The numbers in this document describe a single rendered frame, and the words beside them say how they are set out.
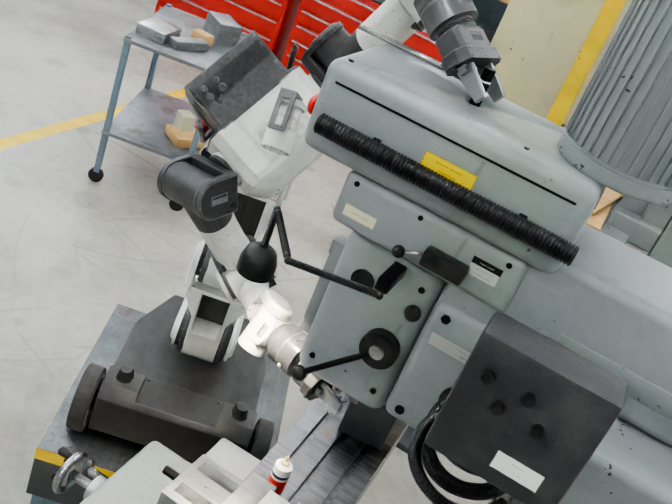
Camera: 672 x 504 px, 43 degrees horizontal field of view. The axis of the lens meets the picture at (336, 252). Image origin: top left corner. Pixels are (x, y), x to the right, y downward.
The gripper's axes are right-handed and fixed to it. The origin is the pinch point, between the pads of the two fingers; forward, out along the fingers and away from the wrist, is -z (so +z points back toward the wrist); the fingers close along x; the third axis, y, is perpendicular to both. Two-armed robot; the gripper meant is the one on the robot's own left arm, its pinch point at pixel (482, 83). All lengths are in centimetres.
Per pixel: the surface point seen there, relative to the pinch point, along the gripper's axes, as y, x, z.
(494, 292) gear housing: -11.4, 5.8, -31.6
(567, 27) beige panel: -45, -159, 50
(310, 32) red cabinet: -301, -362, 229
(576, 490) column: -12, 8, -64
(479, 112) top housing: -1.0, 3.2, -4.6
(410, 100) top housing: -4.7, 14.2, 0.0
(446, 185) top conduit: -5.5, 14.1, -14.4
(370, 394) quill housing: -44, 8, -38
